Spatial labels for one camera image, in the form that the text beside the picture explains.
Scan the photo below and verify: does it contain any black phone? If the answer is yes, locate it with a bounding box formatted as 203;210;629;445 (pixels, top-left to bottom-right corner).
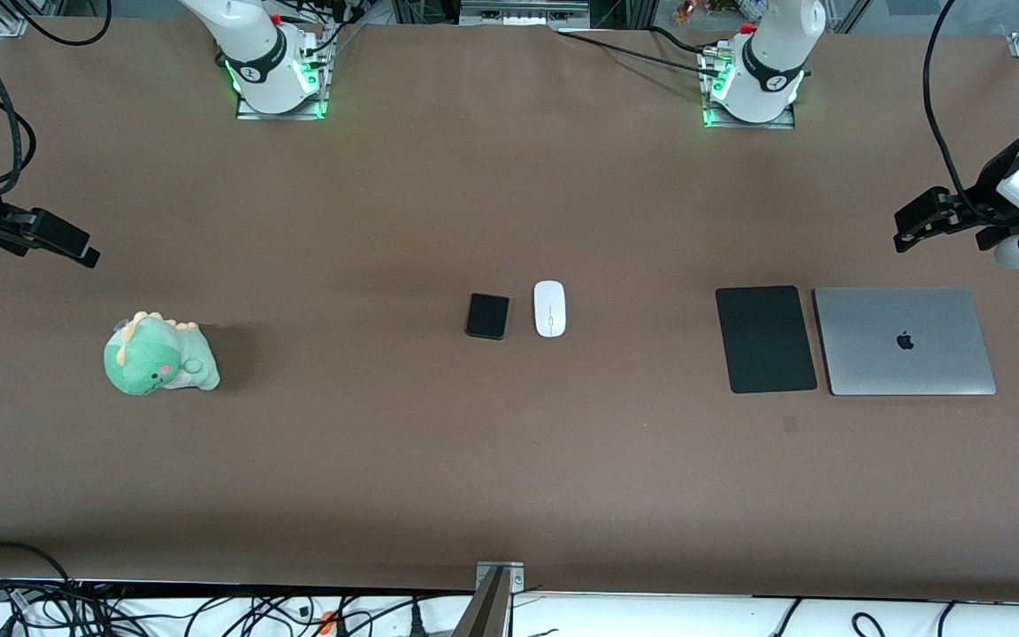
464;293;510;342

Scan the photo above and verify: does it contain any green dinosaur plush toy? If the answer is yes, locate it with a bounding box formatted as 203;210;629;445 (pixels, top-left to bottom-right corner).
103;311;221;396

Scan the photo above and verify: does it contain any white computer mouse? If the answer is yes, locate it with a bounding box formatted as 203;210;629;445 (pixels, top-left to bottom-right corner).
533;280;567;339

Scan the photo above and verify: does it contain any black mouse pad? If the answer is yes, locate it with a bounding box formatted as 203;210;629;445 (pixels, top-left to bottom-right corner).
715;285;819;395

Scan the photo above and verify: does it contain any black looped floor cable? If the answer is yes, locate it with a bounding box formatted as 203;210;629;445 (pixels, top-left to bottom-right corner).
0;541;79;611

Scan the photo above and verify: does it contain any metal table edge bracket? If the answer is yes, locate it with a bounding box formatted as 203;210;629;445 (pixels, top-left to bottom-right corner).
454;561;526;637

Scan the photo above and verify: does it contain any grey network switch box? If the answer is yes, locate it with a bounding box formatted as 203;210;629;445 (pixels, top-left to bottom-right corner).
458;0;592;29

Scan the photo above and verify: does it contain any black table power cable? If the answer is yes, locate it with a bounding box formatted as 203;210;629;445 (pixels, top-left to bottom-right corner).
554;25;727;79

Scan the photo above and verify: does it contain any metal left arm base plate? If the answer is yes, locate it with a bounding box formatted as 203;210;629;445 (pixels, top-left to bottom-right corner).
697;40;799;130

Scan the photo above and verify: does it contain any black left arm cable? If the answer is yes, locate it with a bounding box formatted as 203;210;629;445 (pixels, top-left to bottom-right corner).
922;0;1006;206

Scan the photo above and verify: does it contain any silver laptop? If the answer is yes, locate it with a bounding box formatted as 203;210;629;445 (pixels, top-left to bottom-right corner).
812;286;998;397

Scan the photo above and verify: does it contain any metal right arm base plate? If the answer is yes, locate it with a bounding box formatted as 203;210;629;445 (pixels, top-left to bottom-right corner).
235;25;335;121

